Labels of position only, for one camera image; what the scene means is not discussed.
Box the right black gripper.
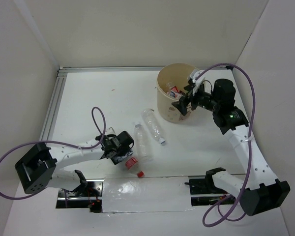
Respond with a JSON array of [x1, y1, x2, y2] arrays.
[[172, 83, 220, 116]]

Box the blue white label bottle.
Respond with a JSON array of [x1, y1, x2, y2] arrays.
[[166, 84, 184, 99]]

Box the red label bottle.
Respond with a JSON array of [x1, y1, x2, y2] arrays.
[[124, 157, 145, 178]]

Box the clear bottle white cap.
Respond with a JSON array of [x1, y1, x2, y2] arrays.
[[134, 122, 152, 163]]

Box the clear bottle blue cap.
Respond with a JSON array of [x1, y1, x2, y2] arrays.
[[141, 109, 166, 145]]

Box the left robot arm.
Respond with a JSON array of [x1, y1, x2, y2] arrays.
[[15, 128, 134, 196]]

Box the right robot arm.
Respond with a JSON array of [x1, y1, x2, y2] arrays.
[[172, 78, 291, 216]]

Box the beige round bin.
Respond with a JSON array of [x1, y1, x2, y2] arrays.
[[156, 63, 199, 123]]

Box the white tape sheet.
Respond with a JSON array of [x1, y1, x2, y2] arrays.
[[102, 177, 192, 213]]

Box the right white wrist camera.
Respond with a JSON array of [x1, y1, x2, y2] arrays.
[[188, 69, 205, 95]]

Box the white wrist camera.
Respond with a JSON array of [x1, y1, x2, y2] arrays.
[[104, 127, 116, 138], [188, 69, 205, 95]]

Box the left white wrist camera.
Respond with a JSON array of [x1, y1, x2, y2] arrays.
[[104, 127, 116, 138]]

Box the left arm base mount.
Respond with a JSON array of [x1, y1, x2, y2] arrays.
[[56, 179, 104, 213]]

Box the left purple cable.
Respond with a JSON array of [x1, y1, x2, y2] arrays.
[[0, 106, 108, 208]]

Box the purple cable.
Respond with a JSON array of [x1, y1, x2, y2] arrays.
[[0, 106, 108, 208], [202, 63, 256, 227]]

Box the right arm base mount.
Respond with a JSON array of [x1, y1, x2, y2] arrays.
[[184, 167, 229, 207]]

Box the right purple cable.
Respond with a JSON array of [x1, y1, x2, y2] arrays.
[[202, 63, 256, 227]]

